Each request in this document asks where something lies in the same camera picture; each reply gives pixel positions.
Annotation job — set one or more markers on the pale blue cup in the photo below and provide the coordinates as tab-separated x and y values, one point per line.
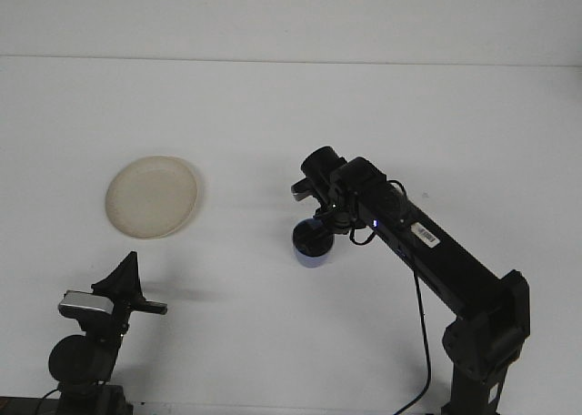
311	261

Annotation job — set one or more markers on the pale round plate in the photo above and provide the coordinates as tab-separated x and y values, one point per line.
152	196

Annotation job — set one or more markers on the dark robot mounting platform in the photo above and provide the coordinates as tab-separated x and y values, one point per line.
20	406

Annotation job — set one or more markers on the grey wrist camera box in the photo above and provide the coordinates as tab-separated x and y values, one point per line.
301	191
86	302

